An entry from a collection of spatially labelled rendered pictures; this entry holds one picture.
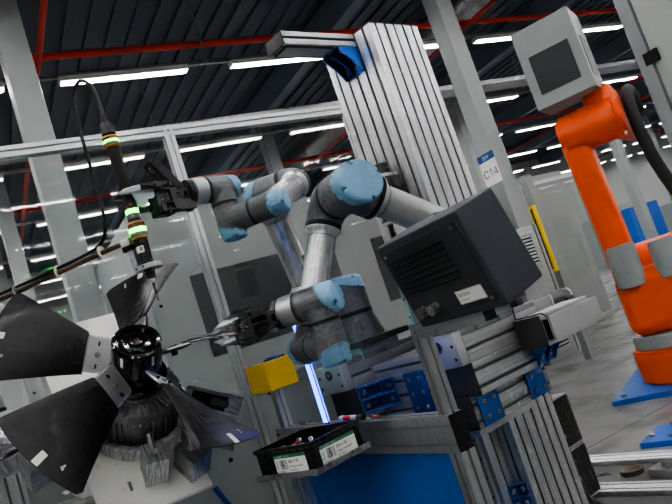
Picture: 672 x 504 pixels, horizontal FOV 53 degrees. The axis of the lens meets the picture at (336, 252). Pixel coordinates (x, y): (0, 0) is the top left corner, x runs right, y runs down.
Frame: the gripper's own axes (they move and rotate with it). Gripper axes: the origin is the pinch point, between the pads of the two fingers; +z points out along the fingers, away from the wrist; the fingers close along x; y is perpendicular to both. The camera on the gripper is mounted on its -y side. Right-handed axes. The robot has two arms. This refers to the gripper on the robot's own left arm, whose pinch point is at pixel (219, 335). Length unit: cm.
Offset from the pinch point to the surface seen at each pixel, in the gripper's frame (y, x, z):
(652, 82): -120, -25, -125
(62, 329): 17.6, -15.4, 29.6
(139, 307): -0.3, -14.2, 20.0
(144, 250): 2.5, -27.0, 10.0
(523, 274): 23, 7, -79
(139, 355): 17.5, -3.0, 10.9
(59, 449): 38.9, 8.9, 21.3
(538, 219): -578, 31, -36
